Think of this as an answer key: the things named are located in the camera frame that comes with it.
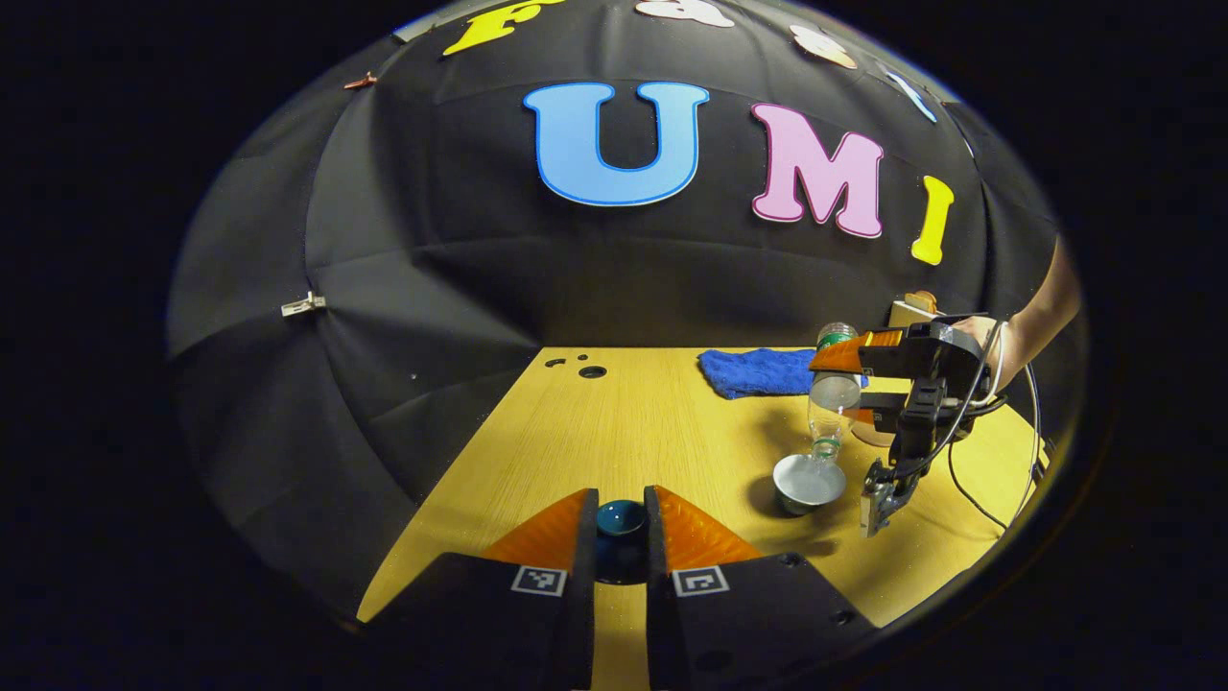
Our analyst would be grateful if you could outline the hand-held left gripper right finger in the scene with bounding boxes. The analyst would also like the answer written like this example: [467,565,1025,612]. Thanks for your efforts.
[643,485,876,690]

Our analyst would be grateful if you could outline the teal teacup with white inside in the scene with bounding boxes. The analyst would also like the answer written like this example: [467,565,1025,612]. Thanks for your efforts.
[772,453,849,516]

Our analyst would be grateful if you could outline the dark teal teacup lid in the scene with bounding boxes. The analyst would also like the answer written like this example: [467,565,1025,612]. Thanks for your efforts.
[597,499,648,584]

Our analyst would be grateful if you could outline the blue towel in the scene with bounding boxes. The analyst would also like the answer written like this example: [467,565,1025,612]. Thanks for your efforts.
[697,347,818,401]

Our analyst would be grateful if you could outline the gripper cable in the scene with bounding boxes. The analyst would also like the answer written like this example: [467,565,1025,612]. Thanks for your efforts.
[945,322,1047,531]

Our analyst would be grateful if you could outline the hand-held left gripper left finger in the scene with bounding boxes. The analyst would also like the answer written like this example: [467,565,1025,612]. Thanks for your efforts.
[369,488,600,690]

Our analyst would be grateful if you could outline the clear plastic water bottle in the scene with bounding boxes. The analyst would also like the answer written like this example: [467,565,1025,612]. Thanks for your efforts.
[806,322,864,471]

